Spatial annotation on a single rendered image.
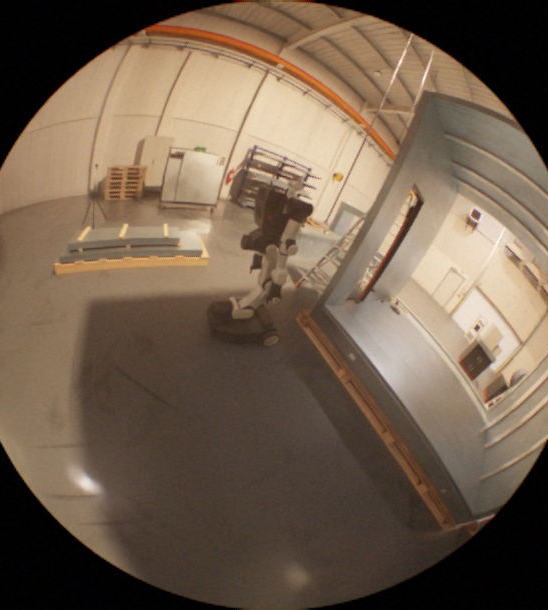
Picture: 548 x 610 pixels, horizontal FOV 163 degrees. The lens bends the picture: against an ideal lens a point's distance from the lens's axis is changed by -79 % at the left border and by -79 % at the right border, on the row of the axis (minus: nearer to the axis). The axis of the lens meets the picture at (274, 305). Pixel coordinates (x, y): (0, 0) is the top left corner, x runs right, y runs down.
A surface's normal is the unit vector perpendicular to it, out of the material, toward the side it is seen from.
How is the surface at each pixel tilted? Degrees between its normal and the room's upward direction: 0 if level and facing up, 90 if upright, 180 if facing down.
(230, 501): 0
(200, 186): 78
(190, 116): 90
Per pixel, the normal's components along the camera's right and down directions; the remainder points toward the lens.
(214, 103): 0.47, 0.67
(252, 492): 0.34, -0.73
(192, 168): 0.58, 0.50
